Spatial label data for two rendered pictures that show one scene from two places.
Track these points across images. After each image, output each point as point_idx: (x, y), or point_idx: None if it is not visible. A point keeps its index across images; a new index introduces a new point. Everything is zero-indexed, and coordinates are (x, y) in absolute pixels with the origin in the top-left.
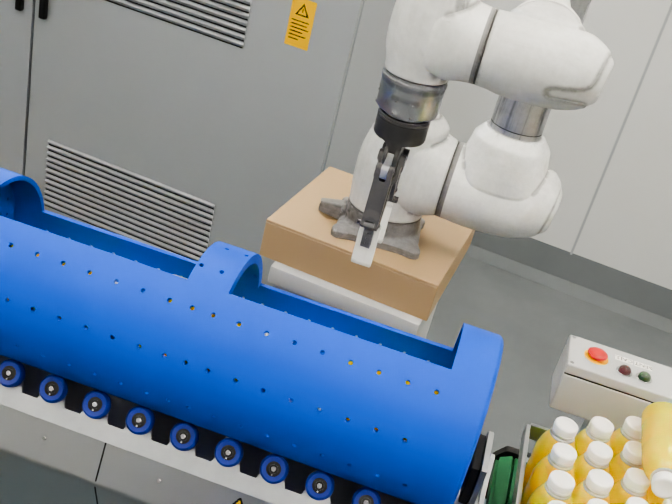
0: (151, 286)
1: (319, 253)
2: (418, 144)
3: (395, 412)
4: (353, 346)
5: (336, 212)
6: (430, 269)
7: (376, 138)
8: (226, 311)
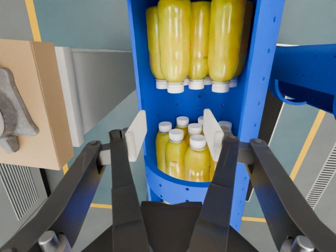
0: (236, 213)
1: (58, 131)
2: None
3: (280, 24)
4: (255, 82)
5: (12, 139)
6: (11, 53)
7: None
8: (243, 174)
